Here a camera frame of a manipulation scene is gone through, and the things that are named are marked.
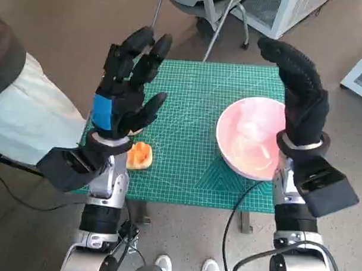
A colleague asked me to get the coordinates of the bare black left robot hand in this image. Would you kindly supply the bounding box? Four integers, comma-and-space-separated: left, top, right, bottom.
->
90, 24, 174, 141

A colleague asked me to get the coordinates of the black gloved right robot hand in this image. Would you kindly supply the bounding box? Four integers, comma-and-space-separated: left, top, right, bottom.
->
253, 36, 332, 147

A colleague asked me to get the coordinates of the long braided toy bread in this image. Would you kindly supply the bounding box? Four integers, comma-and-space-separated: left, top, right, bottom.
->
125, 141, 154, 171

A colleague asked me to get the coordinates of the pink bowl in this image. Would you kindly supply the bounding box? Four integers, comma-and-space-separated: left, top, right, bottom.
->
214, 94, 289, 182

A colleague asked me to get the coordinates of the green cutting mat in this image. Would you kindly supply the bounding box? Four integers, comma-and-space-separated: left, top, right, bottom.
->
67, 56, 291, 216

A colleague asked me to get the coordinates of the white framed panel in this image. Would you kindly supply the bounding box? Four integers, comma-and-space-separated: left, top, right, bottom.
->
339, 42, 362, 104

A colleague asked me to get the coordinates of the person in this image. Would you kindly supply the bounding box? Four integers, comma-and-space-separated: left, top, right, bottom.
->
0, 15, 90, 171

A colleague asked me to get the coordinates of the white cabinet with mesh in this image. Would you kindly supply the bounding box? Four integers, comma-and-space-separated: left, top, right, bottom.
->
228, 0, 331, 42

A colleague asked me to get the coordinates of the grey metal table leg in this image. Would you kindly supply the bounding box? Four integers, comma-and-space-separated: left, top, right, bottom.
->
133, 200, 152, 226
240, 212, 254, 234

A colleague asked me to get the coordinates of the black metal bar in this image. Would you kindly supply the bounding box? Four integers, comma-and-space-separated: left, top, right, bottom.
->
117, 219, 141, 256

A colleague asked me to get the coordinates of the grey office chair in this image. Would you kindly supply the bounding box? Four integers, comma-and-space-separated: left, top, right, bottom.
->
149, 0, 252, 64

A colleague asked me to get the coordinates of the white shoe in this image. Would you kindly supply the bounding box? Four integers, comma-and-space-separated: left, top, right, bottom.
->
202, 258, 221, 271
155, 254, 173, 271

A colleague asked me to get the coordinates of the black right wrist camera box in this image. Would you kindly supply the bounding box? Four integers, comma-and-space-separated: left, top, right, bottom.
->
291, 156, 361, 220

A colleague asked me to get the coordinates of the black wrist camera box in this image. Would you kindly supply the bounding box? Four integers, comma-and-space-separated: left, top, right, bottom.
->
35, 147, 109, 195
291, 156, 361, 220

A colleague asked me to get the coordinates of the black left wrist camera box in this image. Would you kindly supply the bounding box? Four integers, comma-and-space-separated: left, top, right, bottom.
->
35, 147, 109, 195

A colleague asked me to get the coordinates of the thin black cable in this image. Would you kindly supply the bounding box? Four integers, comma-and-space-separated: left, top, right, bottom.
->
222, 181, 272, 271

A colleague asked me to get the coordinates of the black floor cable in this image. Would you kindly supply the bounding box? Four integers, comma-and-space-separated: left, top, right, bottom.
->
0, 152, 90, 213

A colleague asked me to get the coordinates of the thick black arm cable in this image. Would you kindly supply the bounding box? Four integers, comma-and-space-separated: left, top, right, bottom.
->
232, 238, 344, 271

